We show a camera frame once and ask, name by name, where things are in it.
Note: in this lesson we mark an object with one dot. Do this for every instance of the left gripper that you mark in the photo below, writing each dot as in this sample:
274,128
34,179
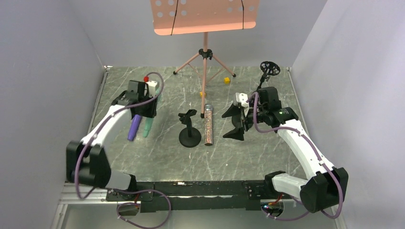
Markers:
147,110

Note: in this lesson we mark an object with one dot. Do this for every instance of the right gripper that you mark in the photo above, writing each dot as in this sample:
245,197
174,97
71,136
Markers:
243,116

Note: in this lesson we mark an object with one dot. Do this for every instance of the teal toy microphone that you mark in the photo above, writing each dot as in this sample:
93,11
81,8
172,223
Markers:
148,126

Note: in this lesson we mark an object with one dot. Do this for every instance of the purple toy microphone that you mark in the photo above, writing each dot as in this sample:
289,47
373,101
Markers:
134,127

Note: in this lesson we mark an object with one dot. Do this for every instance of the black round-base mic stand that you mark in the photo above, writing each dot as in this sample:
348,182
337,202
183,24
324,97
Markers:
189,136

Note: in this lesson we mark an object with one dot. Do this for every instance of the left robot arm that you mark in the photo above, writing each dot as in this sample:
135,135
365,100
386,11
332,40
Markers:
87,158

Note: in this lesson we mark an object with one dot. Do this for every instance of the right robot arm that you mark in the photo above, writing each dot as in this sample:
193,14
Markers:
325,185

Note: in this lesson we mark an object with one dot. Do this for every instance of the black tripod mic stand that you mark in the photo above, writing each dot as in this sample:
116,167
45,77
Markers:
268,69

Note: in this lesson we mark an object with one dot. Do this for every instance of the pink music stand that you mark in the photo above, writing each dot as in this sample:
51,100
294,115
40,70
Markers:
175,17

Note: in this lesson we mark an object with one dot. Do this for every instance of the black base bar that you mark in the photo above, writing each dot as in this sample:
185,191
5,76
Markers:
199,195

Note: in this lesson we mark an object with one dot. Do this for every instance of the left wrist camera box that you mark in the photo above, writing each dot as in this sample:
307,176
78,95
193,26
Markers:
153,86

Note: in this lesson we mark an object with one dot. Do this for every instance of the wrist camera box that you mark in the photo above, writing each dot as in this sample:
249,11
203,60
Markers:
241,100
153,86

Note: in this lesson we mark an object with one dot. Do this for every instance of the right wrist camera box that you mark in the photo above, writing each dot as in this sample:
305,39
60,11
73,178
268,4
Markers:
241,100

